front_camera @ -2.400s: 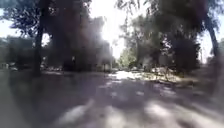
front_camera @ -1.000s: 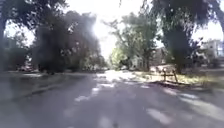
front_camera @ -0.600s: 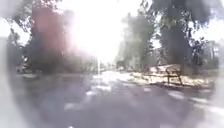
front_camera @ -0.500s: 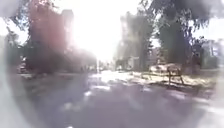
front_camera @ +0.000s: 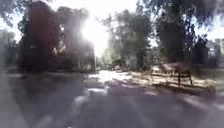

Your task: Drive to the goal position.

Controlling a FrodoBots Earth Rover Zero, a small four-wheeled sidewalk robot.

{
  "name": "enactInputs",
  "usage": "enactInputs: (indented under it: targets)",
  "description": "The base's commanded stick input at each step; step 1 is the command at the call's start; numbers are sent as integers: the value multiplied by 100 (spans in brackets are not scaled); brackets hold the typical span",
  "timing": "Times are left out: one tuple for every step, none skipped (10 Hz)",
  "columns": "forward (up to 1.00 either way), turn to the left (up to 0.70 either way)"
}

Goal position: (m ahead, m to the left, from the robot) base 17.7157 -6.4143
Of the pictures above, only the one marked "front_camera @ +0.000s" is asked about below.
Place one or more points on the row of trees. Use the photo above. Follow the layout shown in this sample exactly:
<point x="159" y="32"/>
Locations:
<point x="130" y="36"/>

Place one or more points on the pale paved path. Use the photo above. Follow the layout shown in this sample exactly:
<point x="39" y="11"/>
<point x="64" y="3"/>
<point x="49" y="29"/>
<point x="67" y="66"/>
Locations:
<point x="110" y="106"/>

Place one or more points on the brown bench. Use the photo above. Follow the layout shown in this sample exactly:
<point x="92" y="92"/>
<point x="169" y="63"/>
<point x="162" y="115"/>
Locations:
<point x="175" y="68"/>

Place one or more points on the dry dirt ground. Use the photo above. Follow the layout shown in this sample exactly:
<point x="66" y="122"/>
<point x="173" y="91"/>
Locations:
<point x="200" y="82"/>

